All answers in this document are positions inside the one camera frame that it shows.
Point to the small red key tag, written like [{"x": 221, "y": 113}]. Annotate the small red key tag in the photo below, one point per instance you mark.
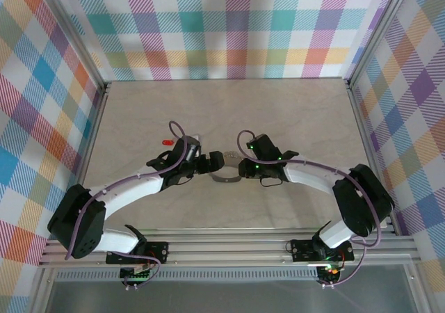
[{"x": 167, "y": 142}]

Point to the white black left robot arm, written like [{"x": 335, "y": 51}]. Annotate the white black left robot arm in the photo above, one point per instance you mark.
[{"x": 132, "y": 191}]

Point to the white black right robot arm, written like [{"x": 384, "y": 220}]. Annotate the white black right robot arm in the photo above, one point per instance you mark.
[{"x": 306, "y": 175}]

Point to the circuit board green terminals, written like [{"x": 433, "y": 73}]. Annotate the circuit board green terminals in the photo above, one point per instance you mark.
[{"x": 132, "y": 276}]

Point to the grey metal sheet panel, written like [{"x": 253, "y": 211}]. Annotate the grey metal sheet panel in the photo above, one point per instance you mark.
[{"x": 226, "y": 297}]

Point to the circuit board orange part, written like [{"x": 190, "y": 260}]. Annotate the circuit board orange part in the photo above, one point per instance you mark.
[{"x": 330, "y": 272}]

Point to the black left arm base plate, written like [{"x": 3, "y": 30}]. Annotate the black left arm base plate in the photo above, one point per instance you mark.
[{"x": 156, "y": 250}]

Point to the wide aluminium base rail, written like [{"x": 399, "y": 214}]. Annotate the wide aluminium base rail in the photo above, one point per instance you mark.
[{"x": 226, "y": 250}]

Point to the aluminium side rail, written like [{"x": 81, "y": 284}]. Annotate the aluminium side rail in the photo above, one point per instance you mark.
[
  {"x": 95, "y": 118},
  {"x": 365, "y": 118}
]

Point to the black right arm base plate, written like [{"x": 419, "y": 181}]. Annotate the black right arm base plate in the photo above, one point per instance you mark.
[{"x": 302, "y": 252}]

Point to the aluminium frame post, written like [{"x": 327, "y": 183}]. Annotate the aluminium frame post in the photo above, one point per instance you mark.
[
  {"x": 78, "y": 38},
  {"x": 379, "y": 31}
]

